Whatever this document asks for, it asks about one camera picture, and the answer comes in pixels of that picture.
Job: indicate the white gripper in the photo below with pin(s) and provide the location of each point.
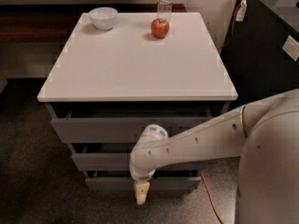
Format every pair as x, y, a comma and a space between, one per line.
142, 174

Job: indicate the grey bottom drawer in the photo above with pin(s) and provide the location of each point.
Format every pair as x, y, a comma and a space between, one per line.
162, 181

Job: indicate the grey drawer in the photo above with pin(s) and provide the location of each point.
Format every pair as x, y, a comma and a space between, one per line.
111, 157
123, 122
162, 181

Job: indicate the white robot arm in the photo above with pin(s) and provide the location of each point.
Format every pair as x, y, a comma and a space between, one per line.
264, 135

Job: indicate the grey middle drawer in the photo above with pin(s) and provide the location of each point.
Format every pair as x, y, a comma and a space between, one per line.
111, 157

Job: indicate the grey top drawer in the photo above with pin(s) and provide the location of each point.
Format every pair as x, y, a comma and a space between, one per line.
123, 122

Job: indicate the red apple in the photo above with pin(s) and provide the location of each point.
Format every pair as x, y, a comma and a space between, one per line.
160, 28

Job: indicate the black side cabinet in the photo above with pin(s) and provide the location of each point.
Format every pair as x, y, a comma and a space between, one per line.
254, 55

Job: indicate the white bowl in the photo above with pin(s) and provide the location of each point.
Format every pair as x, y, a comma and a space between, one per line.
103, 18

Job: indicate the clear plastic water bottle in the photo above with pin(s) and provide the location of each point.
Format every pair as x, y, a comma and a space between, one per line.
164, 9

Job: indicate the dark wooden shelf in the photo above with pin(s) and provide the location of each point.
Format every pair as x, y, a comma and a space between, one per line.
40, 23

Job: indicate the white cable tag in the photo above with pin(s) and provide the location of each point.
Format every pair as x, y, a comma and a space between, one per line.
240, 14

